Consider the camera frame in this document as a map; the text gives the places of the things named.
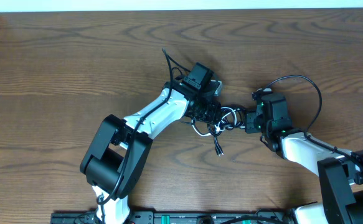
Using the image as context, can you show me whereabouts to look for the white USB cable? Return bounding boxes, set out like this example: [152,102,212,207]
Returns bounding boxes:
[191,106,238,138]

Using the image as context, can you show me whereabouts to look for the black USB cable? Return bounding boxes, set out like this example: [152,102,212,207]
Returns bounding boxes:
[181,105,247,138]

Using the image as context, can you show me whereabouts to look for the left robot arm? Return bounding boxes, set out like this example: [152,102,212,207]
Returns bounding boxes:
[80,63,222,223]

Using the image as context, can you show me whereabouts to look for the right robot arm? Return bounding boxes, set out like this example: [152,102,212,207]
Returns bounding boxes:
[245,88,363,223]

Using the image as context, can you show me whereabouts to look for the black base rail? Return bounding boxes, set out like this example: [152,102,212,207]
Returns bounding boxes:
[50,210,295,224]

